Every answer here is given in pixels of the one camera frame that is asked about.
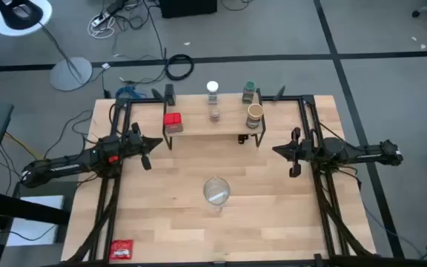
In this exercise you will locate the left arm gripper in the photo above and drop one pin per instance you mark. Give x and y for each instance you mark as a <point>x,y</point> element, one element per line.
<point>133,144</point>

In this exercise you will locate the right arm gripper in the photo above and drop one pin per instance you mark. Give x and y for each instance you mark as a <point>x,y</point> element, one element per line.
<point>302,150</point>

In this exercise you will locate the red-lid smoked paprika tin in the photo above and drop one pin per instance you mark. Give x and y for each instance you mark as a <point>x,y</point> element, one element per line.
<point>172,120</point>

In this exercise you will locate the tan-lid furikake jar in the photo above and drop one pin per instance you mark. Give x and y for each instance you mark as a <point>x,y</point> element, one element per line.
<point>255,111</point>

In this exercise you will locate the black pepper tin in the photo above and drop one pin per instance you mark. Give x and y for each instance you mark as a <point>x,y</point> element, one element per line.
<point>169,94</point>

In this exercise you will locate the green-lid oregano jar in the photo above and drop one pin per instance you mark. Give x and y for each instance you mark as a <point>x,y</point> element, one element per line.
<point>249,89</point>

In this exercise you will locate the clear glass measuring mug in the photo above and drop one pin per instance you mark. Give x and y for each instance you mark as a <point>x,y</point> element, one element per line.
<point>217,196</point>

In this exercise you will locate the white-lid bagel seasoning jar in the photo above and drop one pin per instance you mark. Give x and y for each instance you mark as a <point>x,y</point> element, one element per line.
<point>212,87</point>

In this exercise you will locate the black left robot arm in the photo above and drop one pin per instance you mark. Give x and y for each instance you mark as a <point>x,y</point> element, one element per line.
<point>69,165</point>

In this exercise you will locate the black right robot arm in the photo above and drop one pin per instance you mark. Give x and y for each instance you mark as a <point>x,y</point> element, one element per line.
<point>361,155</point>

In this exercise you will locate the wooden shelf with black legs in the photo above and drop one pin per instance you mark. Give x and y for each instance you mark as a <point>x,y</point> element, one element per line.
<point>195,118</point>

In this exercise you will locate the black clamp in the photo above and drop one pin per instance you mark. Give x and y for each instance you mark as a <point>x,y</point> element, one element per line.
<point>242,139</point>

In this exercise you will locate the floor lamp with round base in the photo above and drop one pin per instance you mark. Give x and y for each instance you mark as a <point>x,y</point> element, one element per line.
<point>70,74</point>

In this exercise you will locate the red snack packet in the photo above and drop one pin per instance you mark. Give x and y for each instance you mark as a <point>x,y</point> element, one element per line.
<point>121,249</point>

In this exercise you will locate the white power strip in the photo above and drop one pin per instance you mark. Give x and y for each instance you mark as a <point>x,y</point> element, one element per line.
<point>100,19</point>

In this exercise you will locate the black computer case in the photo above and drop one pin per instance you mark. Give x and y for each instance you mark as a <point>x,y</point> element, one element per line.
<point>187,7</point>

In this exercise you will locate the white box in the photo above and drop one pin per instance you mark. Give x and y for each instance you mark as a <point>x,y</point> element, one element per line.
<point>32,233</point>

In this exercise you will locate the black aluminium rig frame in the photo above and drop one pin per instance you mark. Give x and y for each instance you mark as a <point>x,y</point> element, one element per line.
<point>124,102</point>

